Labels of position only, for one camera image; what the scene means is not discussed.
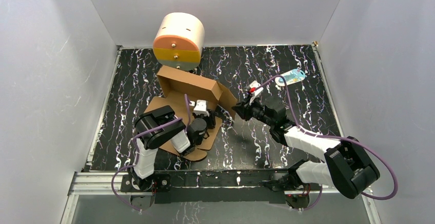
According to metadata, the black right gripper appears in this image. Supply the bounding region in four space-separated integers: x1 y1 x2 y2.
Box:
231 94 274 128

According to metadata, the brown cardboard box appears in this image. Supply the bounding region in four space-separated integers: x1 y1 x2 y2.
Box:
144 66 237 161

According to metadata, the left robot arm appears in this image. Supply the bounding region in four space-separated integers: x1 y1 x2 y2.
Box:
130 105 216 191

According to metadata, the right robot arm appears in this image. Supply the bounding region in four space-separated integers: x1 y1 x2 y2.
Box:
232 97 380 199

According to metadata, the blue white packaged item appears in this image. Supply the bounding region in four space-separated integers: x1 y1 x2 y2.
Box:
275 69 306 87

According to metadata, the round pastel drawer cabinet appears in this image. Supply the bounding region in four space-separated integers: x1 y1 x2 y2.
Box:
152 12 205 71

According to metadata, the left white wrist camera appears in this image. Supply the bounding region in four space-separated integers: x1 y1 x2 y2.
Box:
189 99 210 117

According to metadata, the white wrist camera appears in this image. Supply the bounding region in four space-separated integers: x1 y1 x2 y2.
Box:
248 80 264 106
189 99 210 117

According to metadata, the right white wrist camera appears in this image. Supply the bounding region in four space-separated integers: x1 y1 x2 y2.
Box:
248 80 264 106

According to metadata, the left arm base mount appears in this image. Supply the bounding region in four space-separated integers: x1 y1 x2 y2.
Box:
120 172 171 210

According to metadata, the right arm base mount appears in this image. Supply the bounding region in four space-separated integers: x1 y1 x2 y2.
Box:
268 168 322 213

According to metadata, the aluminium front rail frame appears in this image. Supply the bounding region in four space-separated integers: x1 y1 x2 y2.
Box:
61 171 381 223

